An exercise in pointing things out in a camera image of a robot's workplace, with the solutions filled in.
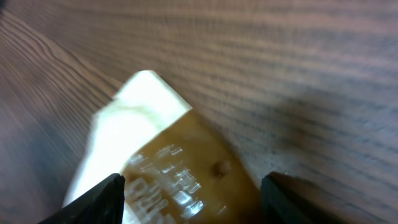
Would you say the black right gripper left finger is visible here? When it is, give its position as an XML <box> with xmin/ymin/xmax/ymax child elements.
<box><xmin>39</xmin><ymin>173</ymin><xmax>125</xmax><ymax>224</ymax></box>

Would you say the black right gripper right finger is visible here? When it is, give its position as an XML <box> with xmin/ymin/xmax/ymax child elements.
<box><xmin>260</xmin><ymin>172</ymin><xmax>345</xmax><ymax>224</ymax></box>

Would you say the brown labelled food package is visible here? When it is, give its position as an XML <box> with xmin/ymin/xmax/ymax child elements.
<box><xmin>64</xmin><ymin>70</ymin><xmax>264</xmax><ymax>223</ymax></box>

